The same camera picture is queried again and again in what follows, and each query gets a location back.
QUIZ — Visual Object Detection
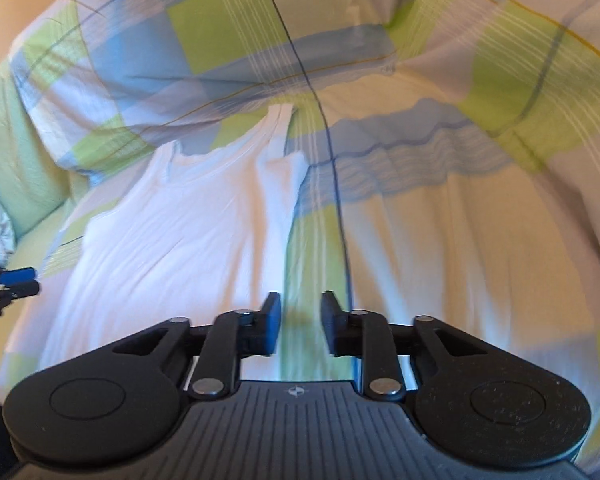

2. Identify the white ribbed garment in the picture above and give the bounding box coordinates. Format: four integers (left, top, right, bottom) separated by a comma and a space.
2, 103, 311, 376

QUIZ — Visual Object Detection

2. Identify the plaid blue green bedsheet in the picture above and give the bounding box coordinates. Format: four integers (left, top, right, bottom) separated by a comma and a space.
4, 0, 600, 474

